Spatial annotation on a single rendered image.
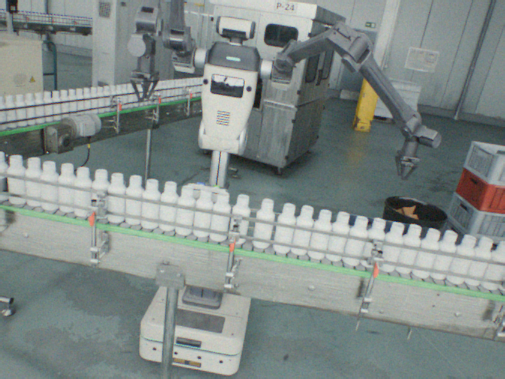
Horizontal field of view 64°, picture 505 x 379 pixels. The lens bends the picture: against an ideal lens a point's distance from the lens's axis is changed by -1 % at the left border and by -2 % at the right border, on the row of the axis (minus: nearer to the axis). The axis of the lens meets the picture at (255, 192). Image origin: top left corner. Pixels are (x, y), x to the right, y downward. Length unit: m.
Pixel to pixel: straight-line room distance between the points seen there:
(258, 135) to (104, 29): 3.30
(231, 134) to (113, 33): 5.40
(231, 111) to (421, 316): 1.11
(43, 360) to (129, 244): 1.12
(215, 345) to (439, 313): 1.09
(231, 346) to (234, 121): 1.08
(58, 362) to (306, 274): 1.45
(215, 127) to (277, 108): 3.14
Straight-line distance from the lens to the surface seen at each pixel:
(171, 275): 1.45
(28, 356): 2.46
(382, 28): 8.98
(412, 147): 1.70
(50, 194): 1.52
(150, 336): 2.19
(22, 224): 1.60
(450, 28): 13.97
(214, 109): 1.85
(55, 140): 2.54
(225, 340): 2.13
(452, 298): 1.52
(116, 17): 7.08
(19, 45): 5.35
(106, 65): 7.24
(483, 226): 3.59
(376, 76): 1.48
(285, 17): 4.92
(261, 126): 5.06
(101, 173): 1.43
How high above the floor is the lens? 1.68
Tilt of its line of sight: 22 degrees down
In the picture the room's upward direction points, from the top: 9 degrees clockwise
